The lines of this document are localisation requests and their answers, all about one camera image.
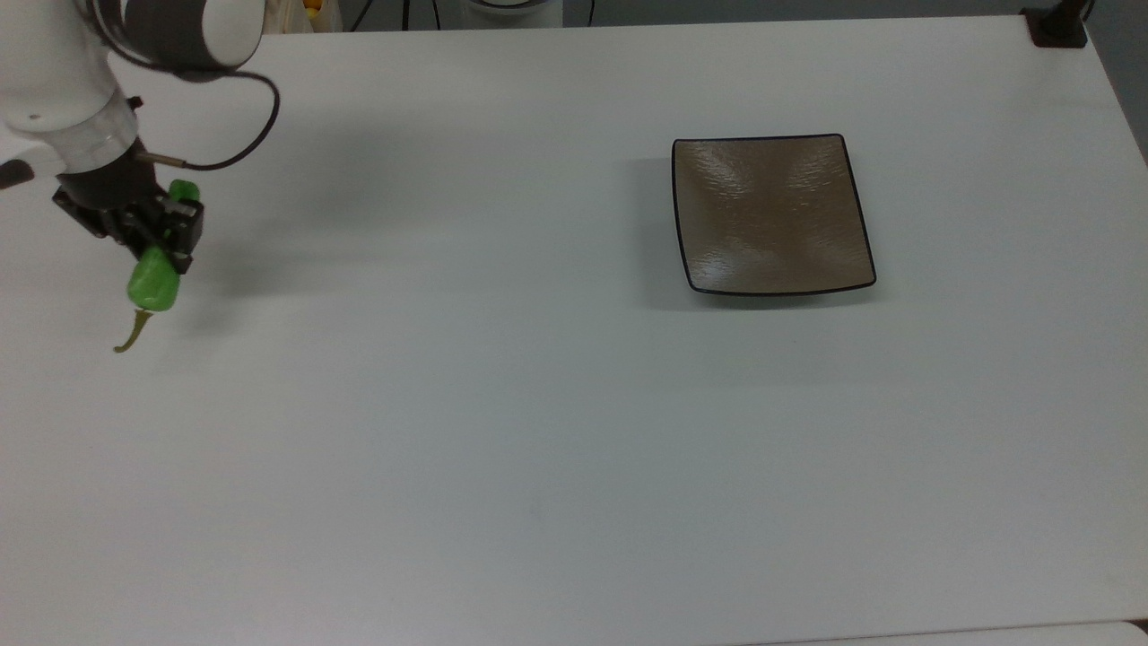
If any beige bag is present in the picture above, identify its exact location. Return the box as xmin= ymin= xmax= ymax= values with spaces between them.
xmin=285 ymin=0 xmax=344 ymax=34

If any green chili pepper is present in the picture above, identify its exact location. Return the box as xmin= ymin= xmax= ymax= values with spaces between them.
xmin=113 ymin=179 xmax=201 ymax=354

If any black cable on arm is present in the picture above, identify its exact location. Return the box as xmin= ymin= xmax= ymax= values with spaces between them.
xmin=106 ymin=45 xmax=282 ymax=171

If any brown square ceramic plate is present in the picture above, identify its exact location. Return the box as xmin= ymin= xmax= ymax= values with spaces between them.
xmin=671 ymin=133 xmax=878 ymax=298

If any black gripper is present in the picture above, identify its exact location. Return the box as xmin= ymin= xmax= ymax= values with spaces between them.
xmin=51 ymin=144 xmax=205 ymax=275

